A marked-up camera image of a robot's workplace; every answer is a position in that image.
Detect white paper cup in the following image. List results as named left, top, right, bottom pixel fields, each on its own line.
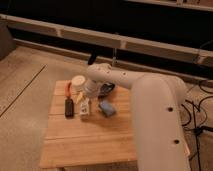
left=71, top=75, right=86, bottom=93

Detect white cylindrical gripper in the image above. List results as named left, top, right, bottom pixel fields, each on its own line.
left=76, top=79, right=102, bottom=104

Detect dark ceramic bowl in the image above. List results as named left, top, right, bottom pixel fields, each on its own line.
left=98, top=83, right=115, bottom=98

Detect black brush orange handle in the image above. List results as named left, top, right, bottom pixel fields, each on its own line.
left=65, top=82, right=74, bottom=118

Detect blue sponge block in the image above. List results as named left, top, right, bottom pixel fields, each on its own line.
left=99, top=100, right=116, bottom=117

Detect wooden table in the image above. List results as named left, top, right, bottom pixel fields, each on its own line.
left=40, top=80, right=136, bottom=169

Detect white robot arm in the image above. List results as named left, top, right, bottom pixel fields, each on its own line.
left=84, top=63, right=191, bottom=171

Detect small white bottle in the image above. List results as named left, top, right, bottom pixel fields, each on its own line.
left=79, top=98, right=90, bottom=119

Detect black floor cables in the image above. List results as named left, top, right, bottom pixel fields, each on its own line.
left=179, top=79, right=213, bottom=171

